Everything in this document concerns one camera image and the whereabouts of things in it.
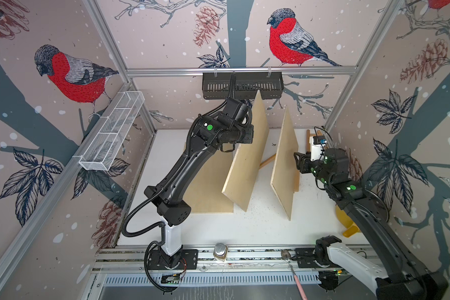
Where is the plywood board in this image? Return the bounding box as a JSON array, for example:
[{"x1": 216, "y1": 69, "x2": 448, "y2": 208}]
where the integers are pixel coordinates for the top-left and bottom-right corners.
[
  {"x1": 222, "y1": 91, "x2": 270, "y2": 212},
  {"x1": 183, "y1": 150, "x2": 234, "y2": 215},
  {"x1": 270, "y1": 107, "x2": 298, "y2": 221}
]

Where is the wooden easel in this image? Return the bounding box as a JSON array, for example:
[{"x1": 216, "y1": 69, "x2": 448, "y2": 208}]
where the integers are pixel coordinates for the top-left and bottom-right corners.
[
  {"x1": 306, "y1": 130, "x2": 327, "y2": 156},
  {"x1": 259, "y1": 154, "x2": 300, "y2": 193}
]

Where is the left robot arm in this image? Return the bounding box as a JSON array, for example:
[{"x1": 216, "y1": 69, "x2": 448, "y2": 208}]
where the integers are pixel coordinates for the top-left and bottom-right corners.
[{"x1": 144, "y1": 97, "x2": 253, "y2": 268}]

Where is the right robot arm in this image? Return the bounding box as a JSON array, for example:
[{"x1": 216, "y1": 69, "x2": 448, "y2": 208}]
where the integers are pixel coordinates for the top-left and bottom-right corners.
[{"x1": 294, "y1": 148, "x2": 449, "y2": 300}]

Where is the black hanging basket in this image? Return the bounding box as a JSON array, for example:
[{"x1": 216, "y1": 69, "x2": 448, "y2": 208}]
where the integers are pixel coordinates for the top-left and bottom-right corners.
[{"x1": 202, "y1": 72, "x2": 285, "y2": 100}]

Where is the green circuit board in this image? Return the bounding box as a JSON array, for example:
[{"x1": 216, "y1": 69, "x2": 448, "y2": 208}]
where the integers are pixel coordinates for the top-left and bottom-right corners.
[{"x1": 161, "y1": 274, "x2": 182, "y2": 285}]

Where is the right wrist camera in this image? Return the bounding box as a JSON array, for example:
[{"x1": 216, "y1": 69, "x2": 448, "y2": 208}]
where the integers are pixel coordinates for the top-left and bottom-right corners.
[{"x1": 310, "y1": 135, "x2": 327, "y2": 161}]

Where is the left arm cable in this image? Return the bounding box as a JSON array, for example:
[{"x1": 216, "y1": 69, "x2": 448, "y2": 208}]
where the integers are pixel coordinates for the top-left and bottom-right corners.
[{"x1": 120, "y1": 72, "x2": 237, "y2": 293}]

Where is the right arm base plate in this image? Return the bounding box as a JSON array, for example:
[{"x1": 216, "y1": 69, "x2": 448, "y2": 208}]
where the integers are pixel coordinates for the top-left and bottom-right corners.
[{"x1": 292, "y1": 247, "x2": 341, "y2": 270}]

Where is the pink handled spoon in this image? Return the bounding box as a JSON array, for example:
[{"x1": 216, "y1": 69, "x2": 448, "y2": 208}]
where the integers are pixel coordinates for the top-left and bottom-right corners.
[{"x1": 281, "y1": 249, "x2": 308, "y2": 300}]

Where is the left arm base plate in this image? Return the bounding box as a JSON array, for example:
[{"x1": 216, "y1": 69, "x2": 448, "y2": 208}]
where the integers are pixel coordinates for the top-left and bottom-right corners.
[{"x1": 145, "y1": 249, "x2": 198, "y2": 270}]

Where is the white wire mesh basket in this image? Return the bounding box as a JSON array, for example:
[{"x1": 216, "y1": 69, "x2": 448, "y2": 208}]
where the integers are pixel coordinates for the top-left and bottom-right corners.
[{"x1": 79, "y1": 91, "x2": 145, "y2": 171}]

